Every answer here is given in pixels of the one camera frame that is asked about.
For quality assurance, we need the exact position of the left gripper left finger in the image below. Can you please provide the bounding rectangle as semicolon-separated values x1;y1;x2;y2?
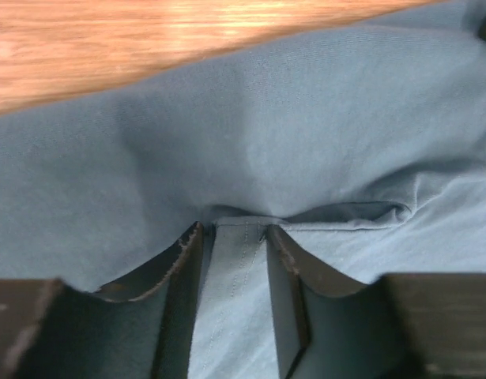
0;223;204;378

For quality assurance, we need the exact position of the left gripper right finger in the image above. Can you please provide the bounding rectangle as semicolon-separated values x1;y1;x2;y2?
266;225;486;379

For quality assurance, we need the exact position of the grey-blue t shirt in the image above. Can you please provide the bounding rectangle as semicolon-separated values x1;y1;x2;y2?
0;1;486;378

